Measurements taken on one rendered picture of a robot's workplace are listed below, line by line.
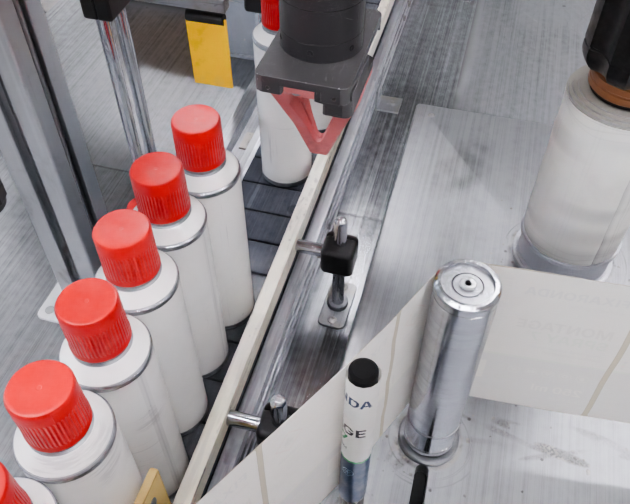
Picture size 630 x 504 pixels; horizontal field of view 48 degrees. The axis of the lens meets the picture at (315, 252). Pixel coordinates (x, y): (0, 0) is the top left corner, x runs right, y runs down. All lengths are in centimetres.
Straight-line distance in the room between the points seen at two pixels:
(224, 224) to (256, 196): 20
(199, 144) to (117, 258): 11
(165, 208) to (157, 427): 14
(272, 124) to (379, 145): 21
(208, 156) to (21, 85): 14
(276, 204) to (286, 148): 6
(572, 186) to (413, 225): 17
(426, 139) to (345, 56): 32
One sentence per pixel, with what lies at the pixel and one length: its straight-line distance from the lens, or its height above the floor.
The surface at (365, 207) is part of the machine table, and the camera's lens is 77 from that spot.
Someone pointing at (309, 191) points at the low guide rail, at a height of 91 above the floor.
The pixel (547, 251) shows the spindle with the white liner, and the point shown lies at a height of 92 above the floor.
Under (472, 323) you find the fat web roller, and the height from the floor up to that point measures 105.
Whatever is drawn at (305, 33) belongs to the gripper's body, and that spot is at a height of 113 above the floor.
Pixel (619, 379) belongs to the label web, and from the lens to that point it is 51.
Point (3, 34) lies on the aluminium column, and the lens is 51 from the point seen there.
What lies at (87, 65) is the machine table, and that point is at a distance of 103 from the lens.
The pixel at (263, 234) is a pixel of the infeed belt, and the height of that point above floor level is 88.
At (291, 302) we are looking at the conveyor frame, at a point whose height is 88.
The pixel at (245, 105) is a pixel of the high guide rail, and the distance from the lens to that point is 69.
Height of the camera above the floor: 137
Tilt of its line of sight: 48 degrees down
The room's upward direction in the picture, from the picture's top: straight up
